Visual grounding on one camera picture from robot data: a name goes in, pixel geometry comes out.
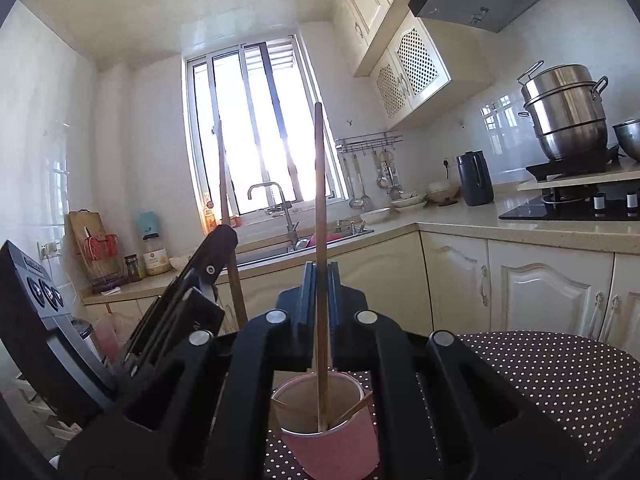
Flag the black electric kettle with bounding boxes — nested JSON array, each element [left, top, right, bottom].
[[456, 150, 496, 207]]

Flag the cream lattice door cabinet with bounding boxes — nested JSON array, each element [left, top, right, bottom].
[[370, 10, 496, 131]]

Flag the brown polka dot tablecloth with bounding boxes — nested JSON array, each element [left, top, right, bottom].
[[262, 330, 640, 480]]

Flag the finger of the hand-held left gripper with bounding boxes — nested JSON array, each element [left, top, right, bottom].
[[122, 286, 227, 378], [120, 224, 240, 361]]

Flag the wooden chopstick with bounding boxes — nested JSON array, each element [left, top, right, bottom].
[[215, 120, 249, 331], [327, 392, 375, 431], [314, 102, 331, 433]]

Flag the wooden cutting board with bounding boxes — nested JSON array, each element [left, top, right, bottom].
[[67, 209, 109, 261]]

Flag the steel sink faucet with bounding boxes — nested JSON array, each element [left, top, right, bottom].
[[247, 181, 302, 251]]

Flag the beige stove cover board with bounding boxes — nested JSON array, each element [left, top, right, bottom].
[[517, 165, 640, 192]]

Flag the steel wok with black handle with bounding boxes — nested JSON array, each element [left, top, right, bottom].
[[612, 119, 640, 162]]

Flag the steel wall utensil rack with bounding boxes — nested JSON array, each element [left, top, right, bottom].
[[335, 130, 404, 155]]

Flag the orange windowsill bottle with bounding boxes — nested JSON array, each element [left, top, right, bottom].
[[202, 192, 219, 231]]

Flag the pink cup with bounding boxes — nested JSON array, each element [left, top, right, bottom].
[[270, 371, 381, 480]]

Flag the sliding kitchen window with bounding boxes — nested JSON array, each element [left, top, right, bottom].
[[182, 35, 351, 218]]

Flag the cream upper cabinets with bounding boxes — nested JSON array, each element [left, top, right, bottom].
[[332, 0, 422, 78]]

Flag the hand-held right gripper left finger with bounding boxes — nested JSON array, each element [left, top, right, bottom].
[[57, 261, 321, 480]]

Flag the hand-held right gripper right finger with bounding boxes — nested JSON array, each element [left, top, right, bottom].
[[327, 261, 588, 480]]

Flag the black glass gas stove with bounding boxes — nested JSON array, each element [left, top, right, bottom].
[[498, 185, 640, 222]]

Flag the red wire holder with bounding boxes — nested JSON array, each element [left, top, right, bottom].
[[82, 232, 121, 277]]

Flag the red basin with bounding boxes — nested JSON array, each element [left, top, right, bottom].
[[307, 230, 351, 247]]

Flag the large jar with blue top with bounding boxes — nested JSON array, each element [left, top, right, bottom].
[[137, 210, 169, 276]]

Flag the white bowls on counter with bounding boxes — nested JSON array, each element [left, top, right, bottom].
[[390, 191, 429, 210]]

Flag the hanging steel ladle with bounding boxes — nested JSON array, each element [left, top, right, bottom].
[[347, 155, 364, 209]]

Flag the steel steamer pot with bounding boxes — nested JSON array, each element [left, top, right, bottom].
[[516, 60, 610, 162]]

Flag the hanging steel strainer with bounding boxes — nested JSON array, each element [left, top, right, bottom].
[[375, 150, 402, 202]]

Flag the steel kitchen sink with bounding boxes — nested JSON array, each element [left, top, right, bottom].
[[235, 227, 375, 267]]

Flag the black induction cooker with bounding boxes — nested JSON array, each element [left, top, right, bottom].
[[525, 144, 626, 181]]

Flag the hanging steel slotted spatula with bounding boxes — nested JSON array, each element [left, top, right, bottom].
[[357, 155, 374, 211]]

